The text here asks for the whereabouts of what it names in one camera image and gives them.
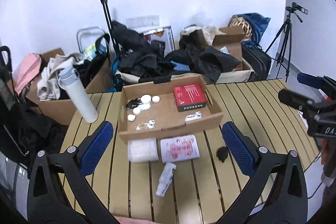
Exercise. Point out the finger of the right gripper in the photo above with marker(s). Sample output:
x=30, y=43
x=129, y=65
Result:
x=325, y=83
x=297, y=101

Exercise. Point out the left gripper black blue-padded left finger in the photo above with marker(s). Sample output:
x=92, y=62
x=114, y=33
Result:
x=58, y=189

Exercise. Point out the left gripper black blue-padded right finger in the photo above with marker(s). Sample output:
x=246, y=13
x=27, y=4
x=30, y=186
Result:
x=276, y=190

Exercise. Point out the black hair clip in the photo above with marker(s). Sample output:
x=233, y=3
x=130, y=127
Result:
x=222, y=153

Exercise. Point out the white wet wipes pack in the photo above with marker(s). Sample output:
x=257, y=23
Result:
x=142, y=150

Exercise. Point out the red and green box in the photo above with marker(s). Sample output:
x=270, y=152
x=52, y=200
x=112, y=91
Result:
x=189, y=97

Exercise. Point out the pink cartoon tissue pack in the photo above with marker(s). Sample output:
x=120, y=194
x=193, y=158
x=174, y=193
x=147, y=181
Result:
x=179, y=148

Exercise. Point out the white spray bottle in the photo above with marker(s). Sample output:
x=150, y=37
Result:
x=165, y=180

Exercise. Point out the small white round jar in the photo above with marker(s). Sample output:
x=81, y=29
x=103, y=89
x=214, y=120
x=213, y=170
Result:
x=146, y=99

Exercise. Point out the yellow eraser block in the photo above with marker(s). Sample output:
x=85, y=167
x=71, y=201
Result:
x=141, y=126

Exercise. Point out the white charger plug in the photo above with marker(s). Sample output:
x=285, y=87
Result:
x=151, y=123

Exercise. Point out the white jar lid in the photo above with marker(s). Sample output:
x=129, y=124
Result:
x=155, y=99

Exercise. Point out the black suitcase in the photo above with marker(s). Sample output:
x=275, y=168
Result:
x=259, y=61

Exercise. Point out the black stroller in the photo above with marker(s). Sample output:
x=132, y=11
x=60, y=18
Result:
x=23, y=131

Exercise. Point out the large floor cardboard box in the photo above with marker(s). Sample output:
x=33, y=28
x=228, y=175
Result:
x=95, y=79

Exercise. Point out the blue bag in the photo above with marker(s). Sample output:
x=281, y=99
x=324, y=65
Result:
x=259, y=24

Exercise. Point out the small label sticker pack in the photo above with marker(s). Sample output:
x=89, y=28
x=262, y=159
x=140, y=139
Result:
x=193, y=117

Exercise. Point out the wicker basket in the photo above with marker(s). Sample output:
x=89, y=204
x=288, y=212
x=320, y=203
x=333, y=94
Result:
x=244, y=24

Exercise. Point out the beige clothes pile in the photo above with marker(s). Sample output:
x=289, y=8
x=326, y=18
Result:
x=48, y=86

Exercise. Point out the white thermos bottle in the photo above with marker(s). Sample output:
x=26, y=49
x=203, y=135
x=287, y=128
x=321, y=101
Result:
x=69, y=80

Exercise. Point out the brown cardboard tray box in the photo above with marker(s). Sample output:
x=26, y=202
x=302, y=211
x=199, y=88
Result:
x=169, y=122

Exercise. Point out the pink bag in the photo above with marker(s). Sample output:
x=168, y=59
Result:
x=26, y=71

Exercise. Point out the black clothes pile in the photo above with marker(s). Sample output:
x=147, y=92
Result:
x=142, y=59

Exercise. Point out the black camera tripod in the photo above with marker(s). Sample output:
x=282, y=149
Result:
x=284, y=56

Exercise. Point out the black folding cart handle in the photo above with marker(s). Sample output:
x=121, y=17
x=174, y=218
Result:
x=108, y=19

